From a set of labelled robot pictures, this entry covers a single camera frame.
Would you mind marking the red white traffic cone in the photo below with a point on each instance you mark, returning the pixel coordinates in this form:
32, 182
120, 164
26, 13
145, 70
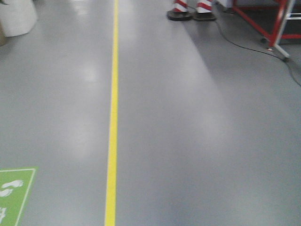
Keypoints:
179, 12

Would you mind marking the green footprint floor sign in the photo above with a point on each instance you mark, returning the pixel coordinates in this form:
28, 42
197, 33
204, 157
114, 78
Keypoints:
15, 189

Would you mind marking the white planter pot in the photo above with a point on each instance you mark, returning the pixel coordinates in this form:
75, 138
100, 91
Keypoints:
17, 17

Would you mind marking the red metal cart frame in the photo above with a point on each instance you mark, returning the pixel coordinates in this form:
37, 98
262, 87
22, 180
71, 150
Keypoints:
274, 20

